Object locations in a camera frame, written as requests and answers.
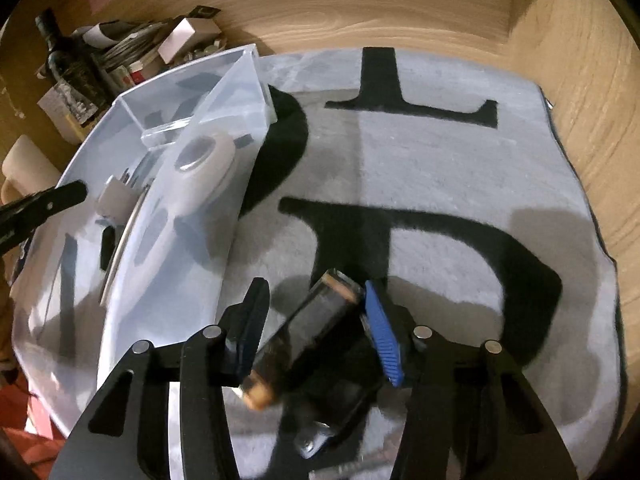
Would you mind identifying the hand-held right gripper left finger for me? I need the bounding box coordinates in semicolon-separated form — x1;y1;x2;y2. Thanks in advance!
50;277;272;480

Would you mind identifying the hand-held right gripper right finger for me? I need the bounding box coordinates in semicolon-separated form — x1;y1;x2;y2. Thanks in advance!
364;280;580;480

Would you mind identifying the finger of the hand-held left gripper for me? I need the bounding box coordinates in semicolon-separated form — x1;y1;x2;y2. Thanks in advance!
0;180;89;257

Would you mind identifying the black case with gold ends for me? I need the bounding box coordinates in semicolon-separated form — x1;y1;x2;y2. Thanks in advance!
239;269;366;412

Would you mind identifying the small white cube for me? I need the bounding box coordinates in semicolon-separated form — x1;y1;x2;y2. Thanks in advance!
97;175;147;222

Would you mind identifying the clear plastic storage box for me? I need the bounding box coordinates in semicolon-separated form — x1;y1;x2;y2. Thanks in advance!
10;45;279;441

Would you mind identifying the white disc with grey centre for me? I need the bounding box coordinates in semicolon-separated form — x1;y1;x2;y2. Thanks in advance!
100;132;237;306

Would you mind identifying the cream cylindrical mug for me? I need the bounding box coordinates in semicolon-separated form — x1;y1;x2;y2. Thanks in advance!
0;135;64;206

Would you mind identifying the dark wine bottle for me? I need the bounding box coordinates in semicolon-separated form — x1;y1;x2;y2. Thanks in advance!
35;7;112;112

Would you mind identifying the stack of small books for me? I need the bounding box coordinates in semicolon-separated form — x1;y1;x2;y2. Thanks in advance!
100;35;168;87

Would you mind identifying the grey mat with black letters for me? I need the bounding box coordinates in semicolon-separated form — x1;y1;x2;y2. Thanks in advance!
220;47;627;480

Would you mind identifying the white folded card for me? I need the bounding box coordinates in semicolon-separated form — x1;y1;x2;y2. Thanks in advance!
157;17;222;64

